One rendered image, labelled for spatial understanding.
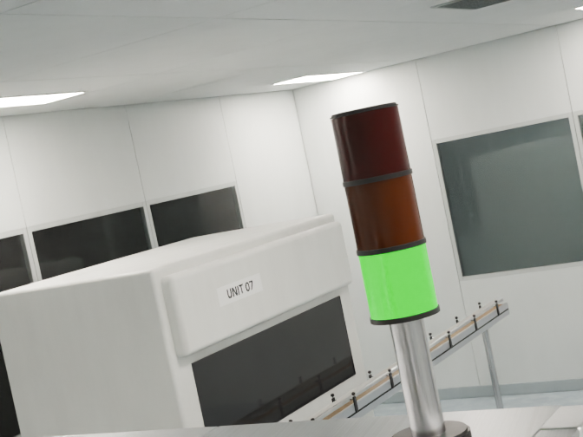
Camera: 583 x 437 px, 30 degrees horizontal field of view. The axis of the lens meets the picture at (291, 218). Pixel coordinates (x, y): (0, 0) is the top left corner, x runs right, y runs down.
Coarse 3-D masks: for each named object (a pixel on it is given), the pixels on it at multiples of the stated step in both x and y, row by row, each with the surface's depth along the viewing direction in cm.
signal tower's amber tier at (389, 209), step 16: (352, 192) 76; (368, 192) 75; (384, 192) 75; (400, 192) 76; (352, 208) 77; (368, 208) 76; (384, 208) 75; (400, 208) 76; (416, 208) 77; (352, 224) 77; (368, 224) 76; (384, 224) 75; (400, 224) 76; (416, 224) 76; (368, 240) 76; (384, 240) 76; (400, 240) 76; (416, 240) 76
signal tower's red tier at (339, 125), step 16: (368, 112) 75; (384, 112) 75; (336, 128) 76; (352, 128) 75; (368, 128) 75; (384, 128) 75; (400, 128) 76; (336, 144) 77; (352, 144) 76; (368, 144) 75; (384, 144) 75; (400, 144) 76; (352, 160) 76; (368, 160) 75; (384, 160) 75; (400, 160) 76; (352, 176) 76; (368, 176) 75
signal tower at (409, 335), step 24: (432, 312) 76; (408, 336) 77; (408, 360) 77; (408, 384) 78; (432, 384) 78; (408, 408) 78; (432, 408) 77; (408, 432) 80; (432, 432) 77; (456, 432) 77
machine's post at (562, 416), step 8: (560, 408) 82; (568, 408) 82; (576, 408) 82; (552, 416) 81; (560, 416) 80; (568, 416) 80; (576, 416) 79; (544, 424) 79; (552, 424) 79; (560, 424) 78; (568, 424) 78; (576, 424) 78
